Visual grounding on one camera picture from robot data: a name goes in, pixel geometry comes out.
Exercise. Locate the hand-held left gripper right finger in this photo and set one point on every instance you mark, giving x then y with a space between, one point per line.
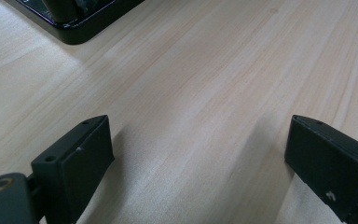
332 168

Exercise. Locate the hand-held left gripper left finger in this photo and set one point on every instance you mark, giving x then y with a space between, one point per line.
74 168

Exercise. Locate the red and black shoe rack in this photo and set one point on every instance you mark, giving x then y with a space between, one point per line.
74 31

